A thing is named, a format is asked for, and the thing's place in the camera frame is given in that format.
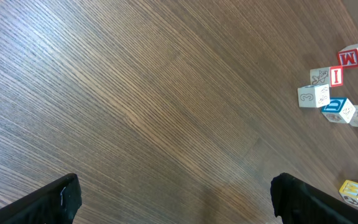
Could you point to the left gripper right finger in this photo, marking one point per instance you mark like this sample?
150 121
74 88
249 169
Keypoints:
297 202

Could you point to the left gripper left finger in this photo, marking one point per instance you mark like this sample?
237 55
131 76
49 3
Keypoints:
57 202

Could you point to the wooden block soccer ball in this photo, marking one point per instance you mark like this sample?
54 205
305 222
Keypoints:
349 192

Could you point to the wooden block picture top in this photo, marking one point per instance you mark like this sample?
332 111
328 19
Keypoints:
339 110

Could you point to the plain wooden block yellow side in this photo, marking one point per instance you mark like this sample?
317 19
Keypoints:
313 96

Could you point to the red L letter block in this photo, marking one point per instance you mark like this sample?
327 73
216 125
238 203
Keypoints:
333 76

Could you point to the wooden block top left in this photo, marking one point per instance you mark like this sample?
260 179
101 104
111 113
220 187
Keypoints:
348 57

